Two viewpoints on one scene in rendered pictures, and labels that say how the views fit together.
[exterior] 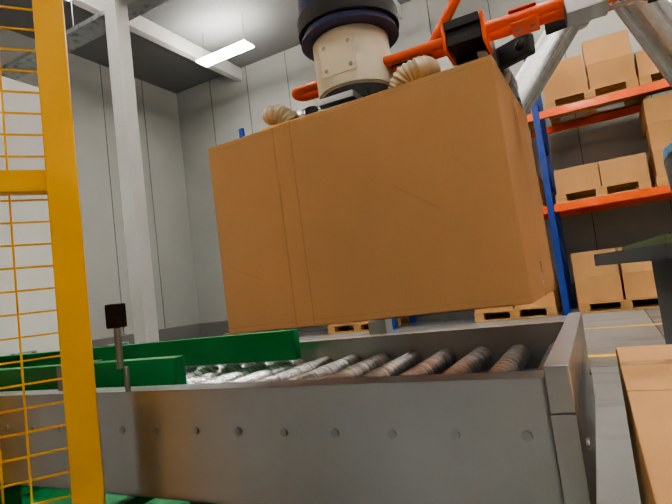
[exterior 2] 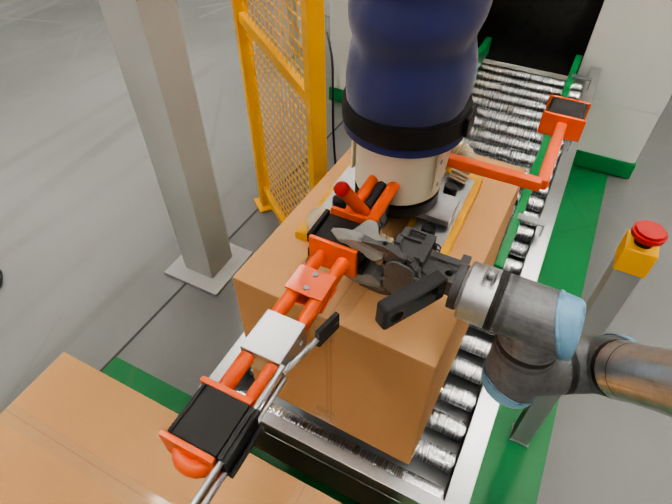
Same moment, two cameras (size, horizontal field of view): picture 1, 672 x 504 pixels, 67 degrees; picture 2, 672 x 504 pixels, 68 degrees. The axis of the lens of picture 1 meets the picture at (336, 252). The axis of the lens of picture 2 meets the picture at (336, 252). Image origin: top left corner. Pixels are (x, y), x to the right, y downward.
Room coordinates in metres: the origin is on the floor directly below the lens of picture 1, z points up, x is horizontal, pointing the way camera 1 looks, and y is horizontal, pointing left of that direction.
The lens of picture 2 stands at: (0.99, -0.88, 1.78)
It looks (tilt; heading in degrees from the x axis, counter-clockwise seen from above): 47 degrees down; 91
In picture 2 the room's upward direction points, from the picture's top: straight up
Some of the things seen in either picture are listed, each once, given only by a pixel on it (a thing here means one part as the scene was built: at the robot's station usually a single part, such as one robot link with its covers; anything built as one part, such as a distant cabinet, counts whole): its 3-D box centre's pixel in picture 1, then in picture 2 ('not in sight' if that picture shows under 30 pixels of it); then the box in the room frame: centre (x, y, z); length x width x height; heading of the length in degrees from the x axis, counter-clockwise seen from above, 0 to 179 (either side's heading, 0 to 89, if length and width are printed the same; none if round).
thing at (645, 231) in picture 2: not in sight; (647, 236); (1.65, -0.11, 1.02); 0.07 x 0.07 x 0.04
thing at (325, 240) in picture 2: (467, 39); (343, 241); (0.99, -0.31, 1.20); 0.10 x 0.08 x 0.06; 154
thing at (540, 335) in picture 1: (204, 377); (545, 220); (1.76, 0.50, 0.50); 2.31 x 0.05 x 0.19; 64
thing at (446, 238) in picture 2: not in sight; (438, 214); (1.19, -0.13, 1.10); 0.34 x 0.10 x 0.05; 64
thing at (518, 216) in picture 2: (115, 356); (555, 145); (1.86, 0.84, 0.60); 1.60 x 0.11 x 0.09; 64
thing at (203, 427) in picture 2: not in sight; (210, 425); (0.83, -0.63, 1.20); 0.08 x 0.07 x 0.05; 64
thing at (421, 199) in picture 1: (385, 220); (388, 279); (1.10, -0.11, 0.87); 0.60 x 0.40 x 0.40; 62
